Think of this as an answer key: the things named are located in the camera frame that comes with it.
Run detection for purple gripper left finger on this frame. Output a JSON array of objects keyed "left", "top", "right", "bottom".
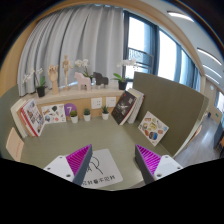
[{"left": 44, "top": 144, "right": 92, "bottom": 186}]

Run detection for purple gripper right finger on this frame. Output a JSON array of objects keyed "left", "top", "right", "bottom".
[{"left": 135, "top": 144, "right": 182, "bottom": 184}]

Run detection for white printed mouse pad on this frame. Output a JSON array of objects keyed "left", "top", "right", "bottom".
[{"left": 82, "top": 149, "right": 123, "bottom": 189}]

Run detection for food picture card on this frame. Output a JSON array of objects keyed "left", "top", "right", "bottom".
[{"left": 138, "top": 111, "right": 169, "bottom": 146}]

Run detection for small succulent left pot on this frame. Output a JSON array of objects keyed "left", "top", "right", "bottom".
[{"left": 70, "top": 110, "right": 78, "bottom": 123}]

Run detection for small succulent pot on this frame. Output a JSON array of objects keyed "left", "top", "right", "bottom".
[
  {"left": 83, "top": 108, "right": 91, "bottom": 122},
  {"left": 102, "top": 106, "right": 110, "bottom": 120},
  {"left": 70, "top": 110, "right": 78, "bottom": 123}
]

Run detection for small succulent middle pot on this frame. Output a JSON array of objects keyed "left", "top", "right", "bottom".
[{"left": 83, "top": 108, "right": 91, "bottom": 122}]

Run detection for sticker card on shelf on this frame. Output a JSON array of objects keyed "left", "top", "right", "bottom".
[{"left": 41, "top": 104, "right": 66, "bottom": 124}]

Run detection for purple round number sign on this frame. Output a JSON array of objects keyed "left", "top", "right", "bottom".
[{"left": 64, "top": 103, "right": 77, "bottom": 116}]

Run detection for black cover book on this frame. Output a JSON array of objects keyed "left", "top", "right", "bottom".
[{"left": 111, "top": 91, "right": 137, "bottom": 125}]

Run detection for green partition panel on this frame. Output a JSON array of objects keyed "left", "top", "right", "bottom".
[{"left": 133, "top": 72, "right": 209, "bottom": 157}]

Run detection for beige card left edge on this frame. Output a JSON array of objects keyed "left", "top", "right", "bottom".
[{"left": 6, "top": 128, "right": 24, "bottom": 162}]

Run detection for small succulent right pot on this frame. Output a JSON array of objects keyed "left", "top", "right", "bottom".
[{"left": 102, "top": 106, "right": 110, "bottom": 120}]

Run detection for magazine with red cover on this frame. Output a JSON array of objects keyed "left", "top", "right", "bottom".
[{"left": 21, "top": 99, "right": 45, "bottom": 137}]

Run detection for white books behind black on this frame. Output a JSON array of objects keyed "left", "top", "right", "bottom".
[{"left": 127, "top": 88, "right": 144, "bottom": 124}]

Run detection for white book far left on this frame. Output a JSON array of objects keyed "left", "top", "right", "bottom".
[{"left": 11, "top": 99, "right": 28, "bottom": 138}]

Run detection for white orchid left pot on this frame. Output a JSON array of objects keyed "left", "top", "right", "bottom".
[{"left": 22, "top": 68, "right": 45, "bottom": 98}]

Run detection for white orchid pot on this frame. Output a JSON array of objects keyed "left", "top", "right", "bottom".
[
  {"left": 22, "top": 68, "right": 45, "bottom": 98},
  {"left": 113, "top": 58, "right": 137, "bottom": 90}
]

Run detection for pink wooden horse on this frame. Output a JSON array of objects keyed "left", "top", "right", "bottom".
[{"left": 74, "top": 72, "right": 91, "bottom": 90}]

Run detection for dark wooden horse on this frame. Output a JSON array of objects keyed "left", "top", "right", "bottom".
[{"left": 93, "top": 72, "right": 109, "bottom": 86}]

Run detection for white orchid right pot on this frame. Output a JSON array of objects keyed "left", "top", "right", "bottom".
[{"left": 113, "top": 58, "right": 137, "bottom": 90}]

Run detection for wooden hand model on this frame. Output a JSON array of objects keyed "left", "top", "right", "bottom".
[{"left": 48, "top": 65, "right": 59, "bottom": 95}]

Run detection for wooden mannequin figure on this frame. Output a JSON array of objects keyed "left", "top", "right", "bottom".
[{"left": 62, "top": 55, "right": 72, "bottom": 90}]

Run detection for white orchid middle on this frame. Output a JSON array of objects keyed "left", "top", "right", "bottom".
[{"left": 74, "top": 59, "right": 93, "bottom": 80}]

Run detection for grey curtain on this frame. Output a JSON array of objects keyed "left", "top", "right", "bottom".
[{"left": 17, "top": 5, "right": 124, "bottom": 96}]

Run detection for white wall socket left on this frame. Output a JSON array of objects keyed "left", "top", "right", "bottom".
[{"left": 91, "top": 98, "right": 102, "bottom": 109}]

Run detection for white wall socket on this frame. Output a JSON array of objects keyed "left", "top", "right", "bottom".
[
  {"left": 91, "top": 98, "right": 102, "bottom": 109},
  {"left": 106, "top": 97, "right": 116, "bottom": 107}
]

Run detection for white wall socket right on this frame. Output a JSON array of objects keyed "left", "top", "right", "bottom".
[{"left": 106, "top": 97, "right": 116, "bottom": 107}]

